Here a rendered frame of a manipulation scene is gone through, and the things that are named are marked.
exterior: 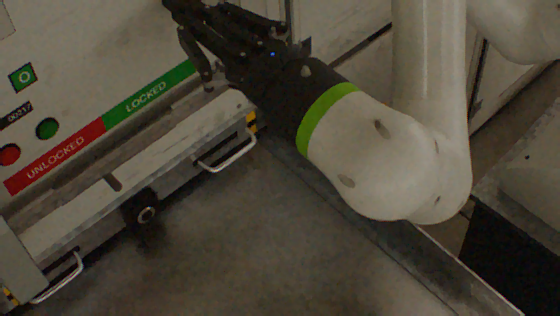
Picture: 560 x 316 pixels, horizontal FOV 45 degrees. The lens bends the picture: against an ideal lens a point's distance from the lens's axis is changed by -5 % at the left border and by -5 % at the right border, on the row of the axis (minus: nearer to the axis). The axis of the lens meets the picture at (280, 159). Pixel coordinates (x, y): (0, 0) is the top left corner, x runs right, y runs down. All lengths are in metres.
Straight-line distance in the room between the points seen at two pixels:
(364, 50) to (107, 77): 0.66
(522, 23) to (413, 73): 0.43
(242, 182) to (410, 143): 0.55
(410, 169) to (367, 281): 0.43
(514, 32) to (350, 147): 0.60
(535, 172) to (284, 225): 0.43
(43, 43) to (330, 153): 0.37
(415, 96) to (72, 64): 0.42
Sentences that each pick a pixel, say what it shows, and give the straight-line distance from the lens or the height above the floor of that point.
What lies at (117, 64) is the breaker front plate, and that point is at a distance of 0.93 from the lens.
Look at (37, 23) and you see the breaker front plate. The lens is 0.83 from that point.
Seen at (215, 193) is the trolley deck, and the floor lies 0.85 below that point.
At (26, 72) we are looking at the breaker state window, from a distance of 0.86.
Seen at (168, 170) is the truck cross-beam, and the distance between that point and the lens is 1.11.
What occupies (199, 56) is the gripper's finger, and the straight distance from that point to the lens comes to 0.81.
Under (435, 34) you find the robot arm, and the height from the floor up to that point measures 1.25.
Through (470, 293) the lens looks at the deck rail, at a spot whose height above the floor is 0.86.
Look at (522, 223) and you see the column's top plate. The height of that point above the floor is 0.75.
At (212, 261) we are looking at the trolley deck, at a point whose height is 0.85.
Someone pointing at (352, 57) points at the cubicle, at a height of 0.80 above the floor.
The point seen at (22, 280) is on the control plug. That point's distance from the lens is 0.92.
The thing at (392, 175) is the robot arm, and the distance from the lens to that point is 0.66.
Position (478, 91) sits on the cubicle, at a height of 0.28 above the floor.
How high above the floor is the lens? 1.80
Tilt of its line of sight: 53 degrees down
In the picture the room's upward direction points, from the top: 5 degrees counter-clockwise
